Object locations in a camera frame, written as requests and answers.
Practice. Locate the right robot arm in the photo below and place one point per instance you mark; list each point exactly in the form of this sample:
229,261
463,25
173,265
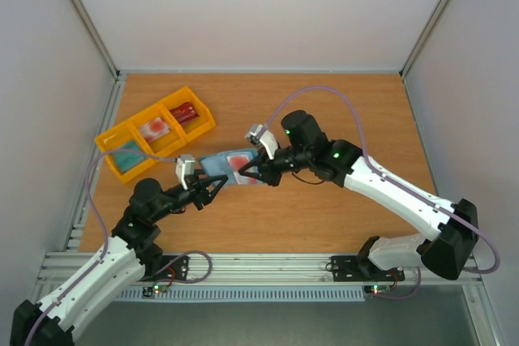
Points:
445,234

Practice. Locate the red card stack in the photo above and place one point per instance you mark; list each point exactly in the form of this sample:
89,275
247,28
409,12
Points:
184,113

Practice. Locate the right small circuit board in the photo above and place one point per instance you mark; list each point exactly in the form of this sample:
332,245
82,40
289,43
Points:
378,289

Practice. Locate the small circuit board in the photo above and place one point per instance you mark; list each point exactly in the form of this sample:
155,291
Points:
155,290
378,289

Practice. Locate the yellow bin middle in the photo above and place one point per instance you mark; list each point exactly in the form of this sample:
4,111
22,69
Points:
166,145

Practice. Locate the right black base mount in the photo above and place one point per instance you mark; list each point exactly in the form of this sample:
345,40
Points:
349,268

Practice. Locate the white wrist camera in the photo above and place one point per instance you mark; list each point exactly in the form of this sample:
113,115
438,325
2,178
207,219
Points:
185,166
260,137

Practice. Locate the aluminium front rail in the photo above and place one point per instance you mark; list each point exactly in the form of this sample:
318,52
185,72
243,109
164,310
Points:
245,269

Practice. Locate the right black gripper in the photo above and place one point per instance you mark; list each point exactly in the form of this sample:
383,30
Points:
268,168

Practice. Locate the grey slotted cable duct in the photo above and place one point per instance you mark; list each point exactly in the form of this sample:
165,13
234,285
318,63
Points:
184,294

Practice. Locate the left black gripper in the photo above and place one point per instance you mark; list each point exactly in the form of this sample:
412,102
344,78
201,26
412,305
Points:
198,187

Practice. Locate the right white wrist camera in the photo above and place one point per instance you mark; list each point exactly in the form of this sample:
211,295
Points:
260,137

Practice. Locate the yellow bin far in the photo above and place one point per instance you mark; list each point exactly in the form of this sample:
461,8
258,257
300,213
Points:
200,126

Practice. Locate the yellow bin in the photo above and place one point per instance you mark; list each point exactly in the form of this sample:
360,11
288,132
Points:
166,145
200,126
113,139

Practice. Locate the yellow bin near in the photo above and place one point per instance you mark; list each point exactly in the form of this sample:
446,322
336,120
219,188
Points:
113,139

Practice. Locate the teal card holder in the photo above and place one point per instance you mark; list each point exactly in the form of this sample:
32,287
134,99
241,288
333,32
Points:
215,164

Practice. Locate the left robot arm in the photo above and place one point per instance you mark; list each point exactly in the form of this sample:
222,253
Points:
128,255

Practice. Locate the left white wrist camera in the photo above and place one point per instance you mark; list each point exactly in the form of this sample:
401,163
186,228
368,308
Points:
185,166

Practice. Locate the teal card stack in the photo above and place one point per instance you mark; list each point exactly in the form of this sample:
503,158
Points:
127,160

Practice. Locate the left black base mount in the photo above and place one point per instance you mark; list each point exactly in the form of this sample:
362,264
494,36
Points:
165,267

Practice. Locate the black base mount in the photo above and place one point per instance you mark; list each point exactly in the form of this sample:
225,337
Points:
349,268
165,267

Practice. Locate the left small circuit board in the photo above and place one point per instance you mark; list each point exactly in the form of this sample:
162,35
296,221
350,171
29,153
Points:
155,290

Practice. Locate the white red-dot card stack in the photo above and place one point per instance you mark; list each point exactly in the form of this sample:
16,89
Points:
154,129

